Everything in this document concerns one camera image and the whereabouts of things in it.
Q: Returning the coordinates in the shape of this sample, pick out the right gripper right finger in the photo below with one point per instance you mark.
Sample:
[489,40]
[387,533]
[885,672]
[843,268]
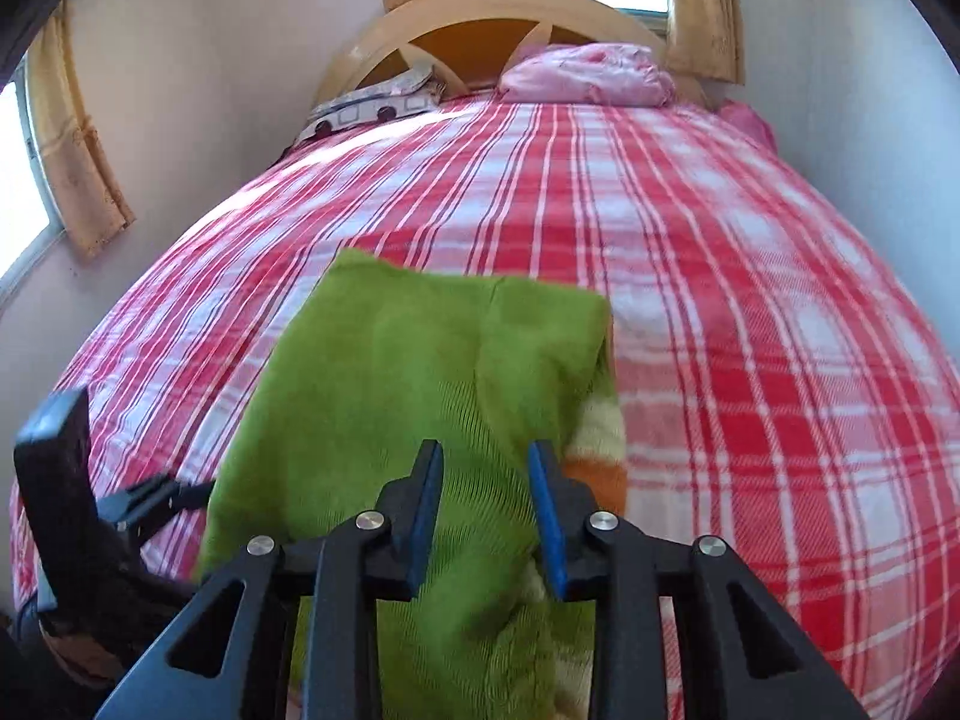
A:
[742,655]

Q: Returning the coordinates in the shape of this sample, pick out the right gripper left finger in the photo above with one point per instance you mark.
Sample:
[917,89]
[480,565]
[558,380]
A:
[228,653]

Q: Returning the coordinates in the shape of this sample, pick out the green orange striped knit sweater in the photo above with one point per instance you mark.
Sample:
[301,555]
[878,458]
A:
[380,359]

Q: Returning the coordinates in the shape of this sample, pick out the red white plaid bed sheet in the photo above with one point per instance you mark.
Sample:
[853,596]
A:
[779,386]

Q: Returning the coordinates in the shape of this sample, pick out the yellow curtain side window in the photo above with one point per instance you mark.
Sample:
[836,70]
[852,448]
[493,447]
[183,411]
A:
[83,186]

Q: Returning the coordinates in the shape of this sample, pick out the white bus print pillow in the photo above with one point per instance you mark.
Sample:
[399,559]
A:
[327,121]

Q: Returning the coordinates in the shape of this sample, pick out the pink cloth beside bed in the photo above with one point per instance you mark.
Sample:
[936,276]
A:
[746,120]

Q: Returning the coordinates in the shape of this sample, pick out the grey patterned pillow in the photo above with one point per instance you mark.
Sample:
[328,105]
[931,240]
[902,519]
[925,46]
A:
[420,77]

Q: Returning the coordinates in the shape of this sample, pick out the pink floral pillow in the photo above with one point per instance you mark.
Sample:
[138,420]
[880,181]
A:
[603,74]

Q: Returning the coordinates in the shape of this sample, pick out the cream arched wooden headboard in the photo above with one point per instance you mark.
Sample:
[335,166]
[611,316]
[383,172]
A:
[471,42]

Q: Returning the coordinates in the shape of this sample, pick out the yellow curtain centre window right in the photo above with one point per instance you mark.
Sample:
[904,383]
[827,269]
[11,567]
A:
[705,39]

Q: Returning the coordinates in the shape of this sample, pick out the side window aluminium frame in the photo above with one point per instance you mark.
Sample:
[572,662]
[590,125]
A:
[30,223]

